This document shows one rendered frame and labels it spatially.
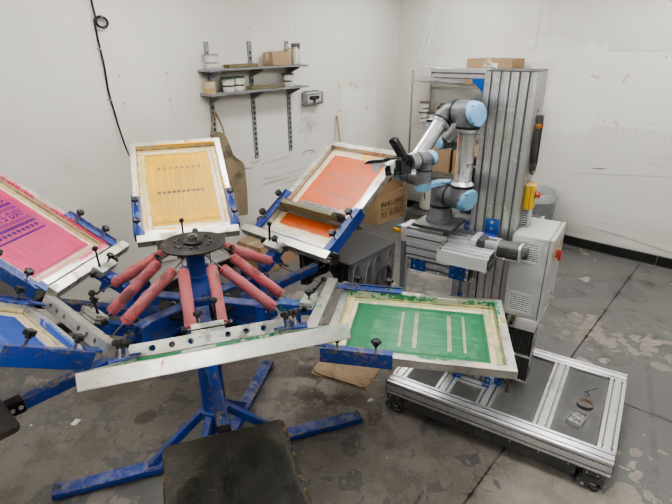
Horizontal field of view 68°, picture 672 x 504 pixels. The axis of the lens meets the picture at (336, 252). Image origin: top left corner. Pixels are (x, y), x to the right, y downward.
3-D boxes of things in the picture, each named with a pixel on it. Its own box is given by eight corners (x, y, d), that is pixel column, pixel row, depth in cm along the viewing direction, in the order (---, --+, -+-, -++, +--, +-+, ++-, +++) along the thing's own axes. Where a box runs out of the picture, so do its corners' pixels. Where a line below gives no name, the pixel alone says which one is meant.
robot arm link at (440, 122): (441, 91, 247) (387, 172, 245) (458, 93, 239) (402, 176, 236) (452, 106, 255) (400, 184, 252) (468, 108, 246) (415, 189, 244)
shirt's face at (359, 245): (344, 227, 351) (344, 226, 351) (395, 242, 325) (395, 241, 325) (297, 247, 318) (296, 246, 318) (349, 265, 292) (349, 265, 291)
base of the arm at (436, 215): (457, 219, 272) (459, 201, 268) (447, 227, 261) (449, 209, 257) (431, 214, 280) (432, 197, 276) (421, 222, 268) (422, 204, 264)
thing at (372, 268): (383, 283, 341) (384, 239, 328) (393, 287, 336) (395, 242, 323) (339, 308, 309) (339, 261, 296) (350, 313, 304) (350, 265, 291)
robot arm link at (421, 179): (418, 186, 245) (419, 164, 240) (434, 191, 236) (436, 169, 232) (406, 189, 241) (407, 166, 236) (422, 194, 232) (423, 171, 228)
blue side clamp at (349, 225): (358, 214, 280) (354, 206, 275) (365, 216, 277) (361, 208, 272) (328, 254, 268) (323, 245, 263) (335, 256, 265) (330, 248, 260)
